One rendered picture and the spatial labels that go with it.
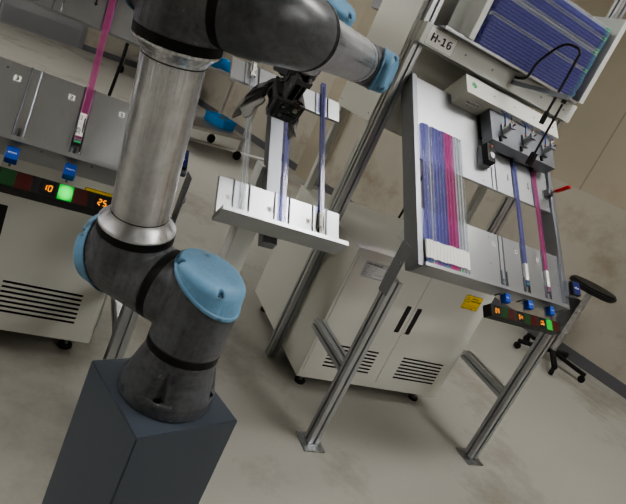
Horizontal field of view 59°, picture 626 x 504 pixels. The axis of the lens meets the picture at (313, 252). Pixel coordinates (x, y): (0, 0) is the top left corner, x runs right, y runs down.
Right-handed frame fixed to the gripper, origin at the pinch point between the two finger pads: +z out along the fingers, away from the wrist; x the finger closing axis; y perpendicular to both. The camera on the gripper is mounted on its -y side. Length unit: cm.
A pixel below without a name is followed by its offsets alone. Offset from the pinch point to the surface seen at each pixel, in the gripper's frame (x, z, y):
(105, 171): -30.2, 16.7, 12.5
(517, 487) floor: 145, 75, 57
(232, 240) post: 8.1, 34.2, 6.7
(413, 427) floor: 111, 88, 31
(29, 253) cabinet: -39, 66, 3
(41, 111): -45.2, 14.8, 2.5
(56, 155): -40.3, 16.3, 12.6
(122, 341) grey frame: -14, 56, 31
